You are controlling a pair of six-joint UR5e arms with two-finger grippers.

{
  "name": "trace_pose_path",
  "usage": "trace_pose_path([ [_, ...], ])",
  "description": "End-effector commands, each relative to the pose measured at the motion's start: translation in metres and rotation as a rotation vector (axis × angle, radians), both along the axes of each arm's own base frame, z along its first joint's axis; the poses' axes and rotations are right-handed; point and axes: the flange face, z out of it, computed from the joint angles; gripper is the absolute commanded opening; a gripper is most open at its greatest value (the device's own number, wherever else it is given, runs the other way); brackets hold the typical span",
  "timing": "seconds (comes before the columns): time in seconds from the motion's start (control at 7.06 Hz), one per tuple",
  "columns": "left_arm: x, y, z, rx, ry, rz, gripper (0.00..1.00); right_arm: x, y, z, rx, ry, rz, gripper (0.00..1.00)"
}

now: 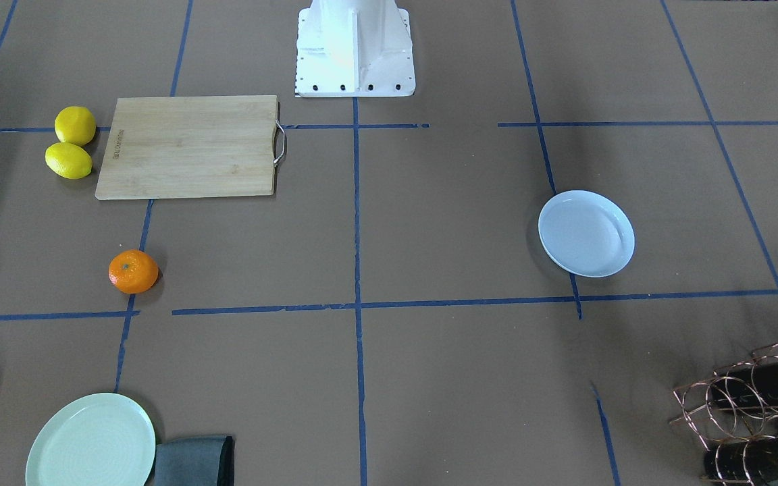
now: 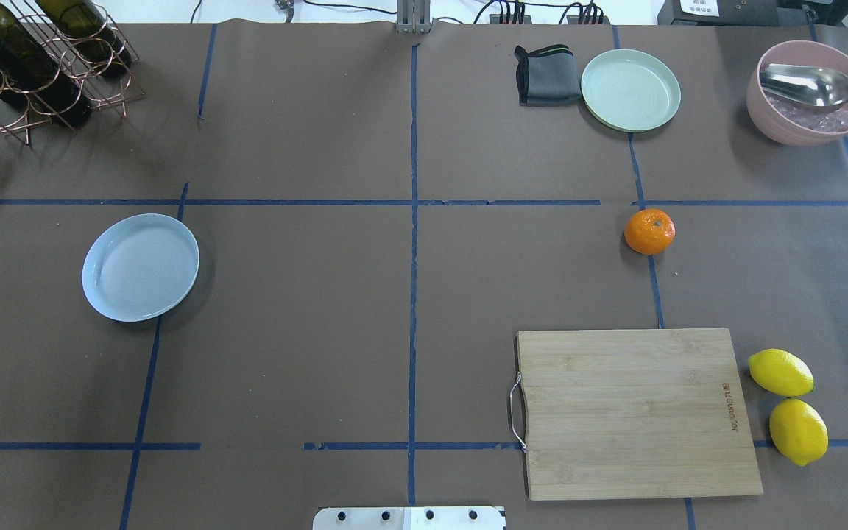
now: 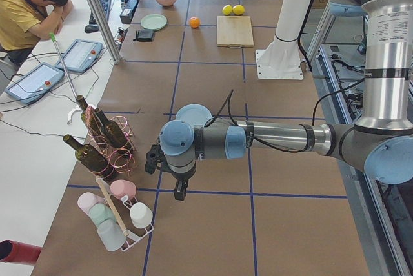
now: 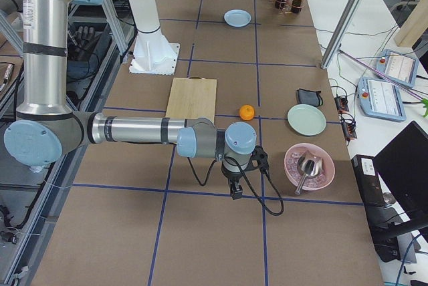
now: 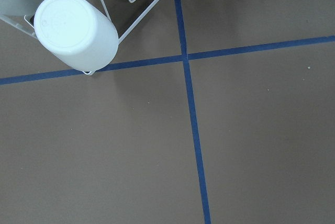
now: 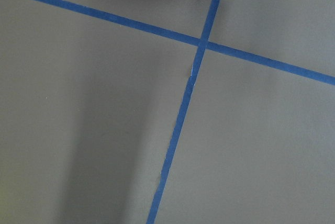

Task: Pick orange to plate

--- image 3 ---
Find pink cup on rack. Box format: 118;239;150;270
110;179;137;199

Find rear green wine bottle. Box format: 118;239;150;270
76;95;101;136

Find right yellow lemon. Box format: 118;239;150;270
232;5;245;15

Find wooden rack handle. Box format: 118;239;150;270
96;177;129;237

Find black keyboard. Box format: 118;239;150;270
88;0;112;25

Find person in yellow shirt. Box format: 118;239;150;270
1;0;74;67

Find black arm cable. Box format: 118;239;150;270
203;88;367;153

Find red cylinder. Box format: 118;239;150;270
1;240;43;266

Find copper wire bottle rack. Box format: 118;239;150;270
88;115;136;175

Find grey blue cup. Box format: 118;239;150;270
97;219;126;251

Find aluminium frame post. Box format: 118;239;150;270
86;0;121;64

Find light green plate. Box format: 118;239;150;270
140;14;168;31

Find wooden cutting board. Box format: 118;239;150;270
216;15;254;48

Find teach pendant tablet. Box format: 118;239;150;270
5;63;64;104
62;39;103;73

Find light blue plate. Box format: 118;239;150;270
176;104;212;127

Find black computer mouse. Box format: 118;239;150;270
84;25;99;34

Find orange mandarin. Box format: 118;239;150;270
189;17;201;29

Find front green wine bottle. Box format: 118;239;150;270
63;134;117;181

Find left yellow lemon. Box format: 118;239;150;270
222;5;233;16

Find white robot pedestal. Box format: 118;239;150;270
256;0;312;80

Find near teach pendant tablet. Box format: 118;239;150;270
5;63;64;104

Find white cup on rack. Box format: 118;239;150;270
130;202;153;229

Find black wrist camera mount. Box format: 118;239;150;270
145;144;169;175

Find metal reacher stick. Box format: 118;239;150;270
49;32;77;99

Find pale pink cup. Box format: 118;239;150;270
77;192;106;215

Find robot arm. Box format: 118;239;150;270
145;0;412;201

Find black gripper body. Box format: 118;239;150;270
171;166;196;189

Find white wire cup rack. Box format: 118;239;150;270
95;175;155;252

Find dark folded cloth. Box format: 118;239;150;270
133;30;155;42

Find green wine bottle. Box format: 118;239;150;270
63;134;117;181
94;108;134;154
76;95;101;136

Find middle green wine bottle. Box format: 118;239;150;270
94;108;134;154

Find far teach pendant tablet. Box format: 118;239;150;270
62;39;103;73

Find yellow lemon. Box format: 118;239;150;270
222;5;233;16
232;5;245;15

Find pale green cup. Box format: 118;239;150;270
88;203;116;227

